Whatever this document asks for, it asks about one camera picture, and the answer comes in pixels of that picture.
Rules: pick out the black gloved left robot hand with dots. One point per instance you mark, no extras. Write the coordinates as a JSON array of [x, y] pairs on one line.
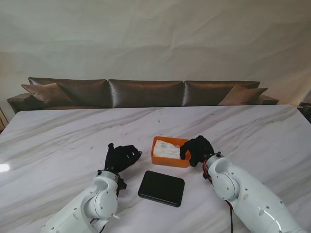
[[119, 157]]

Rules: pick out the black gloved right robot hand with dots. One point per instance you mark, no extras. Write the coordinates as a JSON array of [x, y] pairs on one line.
[[199, 150]]

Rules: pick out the orange plastic tissue box cover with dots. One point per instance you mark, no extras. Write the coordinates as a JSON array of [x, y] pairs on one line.
[[167, 163]]

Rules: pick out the white soft tissue pack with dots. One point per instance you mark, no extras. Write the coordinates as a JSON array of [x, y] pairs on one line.
[[165, 149]]

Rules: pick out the black tissue box base plate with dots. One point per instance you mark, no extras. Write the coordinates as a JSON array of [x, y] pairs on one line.
[[160, 188]]

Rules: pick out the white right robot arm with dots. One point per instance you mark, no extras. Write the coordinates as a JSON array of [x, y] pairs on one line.
[[243, 189]]

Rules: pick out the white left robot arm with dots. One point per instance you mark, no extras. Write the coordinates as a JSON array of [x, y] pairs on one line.
[[97, 201]]

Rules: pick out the brown leather sofa back cushion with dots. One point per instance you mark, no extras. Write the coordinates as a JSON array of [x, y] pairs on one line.
[[206, 93], [90, 92], [145, 93]]

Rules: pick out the brown satin throw pillow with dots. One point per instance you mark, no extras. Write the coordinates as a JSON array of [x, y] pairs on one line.
[[46, 93], [243, 95]]

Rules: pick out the brown leather sofa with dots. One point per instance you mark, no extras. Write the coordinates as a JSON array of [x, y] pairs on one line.
[[19, 102]]

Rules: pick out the dark side furniture piece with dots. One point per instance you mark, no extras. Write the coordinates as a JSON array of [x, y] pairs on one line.
[[306, 109]]

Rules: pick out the wooden furniture piece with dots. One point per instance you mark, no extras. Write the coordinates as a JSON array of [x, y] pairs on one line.
[[2, 121]]

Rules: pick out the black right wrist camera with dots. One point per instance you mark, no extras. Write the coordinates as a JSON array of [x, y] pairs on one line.
[[207, 175]]

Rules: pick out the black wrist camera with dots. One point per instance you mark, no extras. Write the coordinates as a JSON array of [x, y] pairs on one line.
[[122, 184], [207, 175]]

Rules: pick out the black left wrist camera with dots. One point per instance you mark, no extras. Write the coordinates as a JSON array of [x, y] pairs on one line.
[[122, 184]]

